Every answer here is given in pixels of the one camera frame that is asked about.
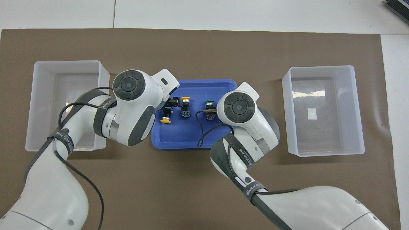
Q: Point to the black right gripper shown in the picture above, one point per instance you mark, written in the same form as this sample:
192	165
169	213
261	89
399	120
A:
211	111

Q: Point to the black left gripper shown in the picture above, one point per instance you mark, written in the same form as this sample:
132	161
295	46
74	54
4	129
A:
166	103

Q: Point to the green push button switch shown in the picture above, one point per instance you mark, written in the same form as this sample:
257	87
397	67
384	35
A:
209	103

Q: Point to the yellow push button switch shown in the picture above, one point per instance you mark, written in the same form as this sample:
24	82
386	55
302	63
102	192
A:
185	108
166	118

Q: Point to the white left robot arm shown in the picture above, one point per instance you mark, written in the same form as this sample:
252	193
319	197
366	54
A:
131	105

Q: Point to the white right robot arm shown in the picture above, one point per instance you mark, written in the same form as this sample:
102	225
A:
243	111

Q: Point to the blue plastic tray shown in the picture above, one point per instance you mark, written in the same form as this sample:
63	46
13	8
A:
179	137

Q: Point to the brown paper table mat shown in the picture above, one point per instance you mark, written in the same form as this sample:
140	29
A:
179	185

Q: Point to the translucent white plastic box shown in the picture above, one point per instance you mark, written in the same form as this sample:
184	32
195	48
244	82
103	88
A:
44	95
319	140

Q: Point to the dark ribbed metal device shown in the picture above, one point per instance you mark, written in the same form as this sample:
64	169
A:
397	8

